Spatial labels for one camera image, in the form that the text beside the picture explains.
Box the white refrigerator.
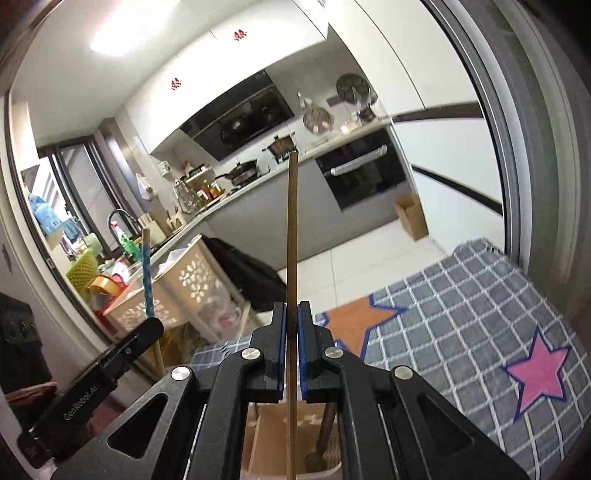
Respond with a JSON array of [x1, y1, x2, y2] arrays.
[[325, 1, 505, 252]]

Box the grey checked tablecloth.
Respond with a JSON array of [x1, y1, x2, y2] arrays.
[[188, 237, 585, 480]]

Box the pink utensil holder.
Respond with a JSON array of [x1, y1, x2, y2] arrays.
[[241, 400, 344, 480]]

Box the kitchen faucet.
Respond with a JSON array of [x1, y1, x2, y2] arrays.
[[107, 209, 142, 248]]

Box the cardboard box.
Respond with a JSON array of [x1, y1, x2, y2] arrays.
[[394, 193, 429, 241]]

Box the wooden chopstick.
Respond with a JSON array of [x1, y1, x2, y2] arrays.
[[286, 152, 298, 480]]

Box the black wok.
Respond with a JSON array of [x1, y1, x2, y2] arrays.
[[215, 159, 260, 187]]

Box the brown cooking pot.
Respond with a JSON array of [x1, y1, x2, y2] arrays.
[[264, 134, 297, 163]]

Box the black hanging bag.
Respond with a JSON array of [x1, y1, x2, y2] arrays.
[[202, 235, 287, 313]]

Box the blue patterned chopstick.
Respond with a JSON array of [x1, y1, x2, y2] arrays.
[[141, 227, 166, 378]]

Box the person's left hand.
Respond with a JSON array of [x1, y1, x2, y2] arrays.
[[5, 380, 58, 411]]

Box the beige plastic storage cart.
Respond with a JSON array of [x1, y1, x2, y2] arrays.
[[103, 233, 264, 345]]

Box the black built-in oven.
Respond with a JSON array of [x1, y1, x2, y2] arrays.
[[315, 127, 411, 210]]

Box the black range hood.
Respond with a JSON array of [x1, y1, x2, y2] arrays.
[[180, 70, 294, 161]]

